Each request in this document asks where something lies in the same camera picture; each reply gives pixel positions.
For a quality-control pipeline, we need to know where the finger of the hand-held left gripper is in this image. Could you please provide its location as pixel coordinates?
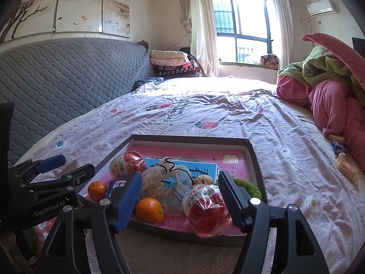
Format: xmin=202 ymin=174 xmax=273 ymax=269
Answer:
xmin=18 ymin=164 xmax=96 ymax=193
xmin=8 ymin=154 xmax=67 ymax=186

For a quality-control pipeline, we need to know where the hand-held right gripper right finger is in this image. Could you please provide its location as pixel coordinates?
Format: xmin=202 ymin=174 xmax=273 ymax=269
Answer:
xmin=217 ymin=171 xmax=326 ymax=274

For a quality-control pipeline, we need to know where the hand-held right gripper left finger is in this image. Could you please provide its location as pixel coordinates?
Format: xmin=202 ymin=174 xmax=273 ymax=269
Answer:
xmin=40 ymin=172 xmax=143 ymax=274

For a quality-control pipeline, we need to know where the dark cookie packet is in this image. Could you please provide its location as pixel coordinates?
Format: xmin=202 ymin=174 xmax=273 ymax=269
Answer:
xmin=105 ymin=179 xmax=127 ymax=197

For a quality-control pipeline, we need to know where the green fuzzy ring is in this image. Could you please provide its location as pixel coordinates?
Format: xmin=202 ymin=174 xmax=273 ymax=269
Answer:
xmin=214 ymin=178 xmax=262 ymax=200

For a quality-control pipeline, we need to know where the orange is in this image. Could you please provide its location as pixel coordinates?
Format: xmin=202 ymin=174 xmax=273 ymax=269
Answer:
xmin=135 ymin=198 xmax=164 ymax=225
xmin=87 ymin=181 xmax=108 ymax=202

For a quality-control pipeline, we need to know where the red snack ball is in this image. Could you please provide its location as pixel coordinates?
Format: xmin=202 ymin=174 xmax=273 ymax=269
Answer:
xmin=110 ymin=151 xmax=148 ymax=179
xmin=182 ymin=184 xmax=233 ymax=239

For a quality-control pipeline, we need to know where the shallow cardboard box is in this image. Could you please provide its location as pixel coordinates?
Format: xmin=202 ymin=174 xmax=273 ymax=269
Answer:
xmin=78 ymin=134 xmax=269 ymax=244

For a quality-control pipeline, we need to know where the white floral drawstring pouch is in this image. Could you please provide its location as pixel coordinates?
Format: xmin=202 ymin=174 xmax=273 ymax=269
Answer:
xmin=141 ymin=158 xmax=194 ymax=216

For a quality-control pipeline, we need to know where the floral printed bed sheet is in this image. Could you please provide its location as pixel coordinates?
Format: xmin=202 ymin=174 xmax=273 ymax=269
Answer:
xmin=14 ymin=77 xmax=365 ymax=274

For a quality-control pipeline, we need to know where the grey quilted headboard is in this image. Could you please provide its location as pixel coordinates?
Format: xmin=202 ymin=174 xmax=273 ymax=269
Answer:
xmin=0 ymin=38 xmax=154 ymax=166

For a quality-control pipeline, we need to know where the dark patterned cloth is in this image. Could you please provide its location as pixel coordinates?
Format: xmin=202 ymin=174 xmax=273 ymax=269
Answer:
xmin=133 ymin=76 xmax=164 ymax=92

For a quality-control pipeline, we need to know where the blue snack packet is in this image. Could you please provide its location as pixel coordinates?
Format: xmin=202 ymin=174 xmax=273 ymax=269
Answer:
xmin=331 ymin=140 xmax=347 ymax=156

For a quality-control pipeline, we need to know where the yellow biscuit packet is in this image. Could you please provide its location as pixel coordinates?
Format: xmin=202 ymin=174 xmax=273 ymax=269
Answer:
xmin=335 ymin=157 xmax=358 ymax=182

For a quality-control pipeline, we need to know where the pink quilt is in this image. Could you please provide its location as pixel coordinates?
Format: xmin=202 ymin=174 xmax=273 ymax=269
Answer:
xmin=276 ymin=33 xmax=365 ymax=174

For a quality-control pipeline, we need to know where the folded patterned blanket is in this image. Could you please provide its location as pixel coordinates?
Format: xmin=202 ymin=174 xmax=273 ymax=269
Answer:
xmin=260 ymin=54 xmax=279 ymax=69

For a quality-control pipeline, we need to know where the stack of folded blankets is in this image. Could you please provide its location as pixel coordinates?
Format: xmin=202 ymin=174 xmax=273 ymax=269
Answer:
xmin=150 ymin=50 xmax=201 ymax=77

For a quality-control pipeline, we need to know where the green blanket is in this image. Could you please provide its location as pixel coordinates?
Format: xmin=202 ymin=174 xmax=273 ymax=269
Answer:
xmin=278 ymin=46 xmax=365 ymax=103

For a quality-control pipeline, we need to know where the black framed window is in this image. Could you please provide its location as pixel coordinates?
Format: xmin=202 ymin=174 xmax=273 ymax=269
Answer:
xmin=211 ymin=0 xmax=274 ymax=63

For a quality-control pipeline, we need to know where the cream curtain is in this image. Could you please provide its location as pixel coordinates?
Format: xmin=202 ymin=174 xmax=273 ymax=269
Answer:
xmin=272 ymin=0 xmax=291 ymax=69
xmin=188 ymin=0 xmax=220 ymax=77

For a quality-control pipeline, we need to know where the white air conditioner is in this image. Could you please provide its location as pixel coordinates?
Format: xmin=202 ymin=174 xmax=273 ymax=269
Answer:
xmin=306 ymin=0 xmax=338 ymax=16

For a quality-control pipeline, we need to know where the floral wall painting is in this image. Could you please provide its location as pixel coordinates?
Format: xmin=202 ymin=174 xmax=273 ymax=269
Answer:
xmin=0 ymin=0 xmax=132 ymax=44

